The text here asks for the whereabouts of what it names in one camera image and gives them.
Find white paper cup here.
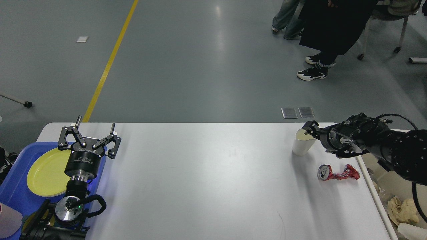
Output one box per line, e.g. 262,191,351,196
397,223,427,240
292,129,317,156

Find person in blue jeans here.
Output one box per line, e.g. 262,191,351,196
272,0,306,40

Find beige plastic bin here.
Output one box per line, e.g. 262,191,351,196
354,153,412,240

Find floor socket plate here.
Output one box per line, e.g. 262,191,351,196
298,107,315,118
282,107,298,119

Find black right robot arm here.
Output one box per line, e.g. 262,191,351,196
302,113,427,220

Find crushed red can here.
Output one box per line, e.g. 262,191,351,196
317,164,360,181

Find yellow plate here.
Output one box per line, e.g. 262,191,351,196
26,148,71,195

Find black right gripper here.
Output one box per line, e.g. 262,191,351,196
302,121,362,159

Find chair leg with caster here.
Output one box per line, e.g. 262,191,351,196
0,92,33,108

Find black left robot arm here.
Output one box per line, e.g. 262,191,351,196
20,116,121,240

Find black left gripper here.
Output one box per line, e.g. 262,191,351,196
58,116,122,179

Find white office chair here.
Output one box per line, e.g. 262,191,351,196
357,0,422,60

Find white bar on floor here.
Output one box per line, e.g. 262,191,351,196
409,57,427,64

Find white paper on floor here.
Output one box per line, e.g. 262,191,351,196
76,36,89,43

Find brown paper ball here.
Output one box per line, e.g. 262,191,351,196
387,197,419,226

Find pink cup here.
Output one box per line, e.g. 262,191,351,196
0,203,23,239

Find grey mug yellow inside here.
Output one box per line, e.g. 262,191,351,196
21,212,55,233

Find person in black clothes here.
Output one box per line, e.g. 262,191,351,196
297,0,378,81

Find blue plastic tray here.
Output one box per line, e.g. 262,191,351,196
0,142,95,240

